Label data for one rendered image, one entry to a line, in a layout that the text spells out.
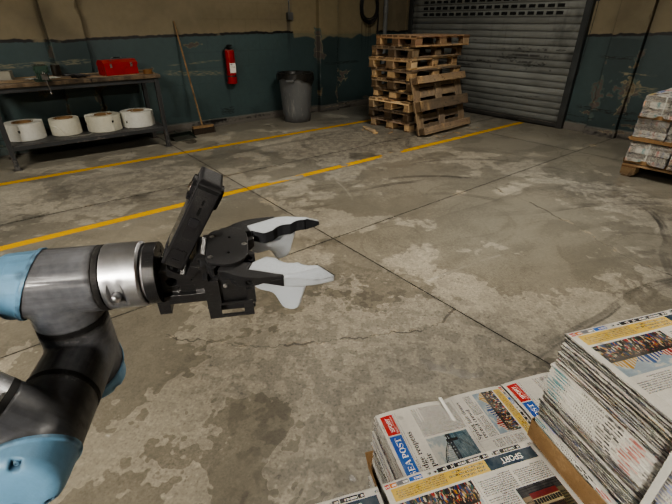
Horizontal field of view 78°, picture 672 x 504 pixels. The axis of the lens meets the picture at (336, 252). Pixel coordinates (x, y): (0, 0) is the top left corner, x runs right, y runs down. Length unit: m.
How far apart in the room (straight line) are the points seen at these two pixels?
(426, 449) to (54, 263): 0.86
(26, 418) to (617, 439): 0.68
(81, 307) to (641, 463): 0.70
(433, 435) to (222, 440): 1.01
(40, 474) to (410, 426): 0.83
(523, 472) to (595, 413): 0.17
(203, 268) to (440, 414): 0.83
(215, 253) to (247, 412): 1.51
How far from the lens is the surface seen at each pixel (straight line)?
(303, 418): 1.90
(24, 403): 0.49
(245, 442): 1.86
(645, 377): 0.69
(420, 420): 1.14
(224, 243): 0.50
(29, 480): 0.48
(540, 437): 0.84
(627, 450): 0.71
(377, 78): 6.95
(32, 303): 0.54
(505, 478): 0.81
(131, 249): 0.51
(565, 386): 0.75
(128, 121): 6.21
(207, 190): 0.44
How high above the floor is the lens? 1.47
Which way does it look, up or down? 29 degrees down
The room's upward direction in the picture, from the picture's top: straight up
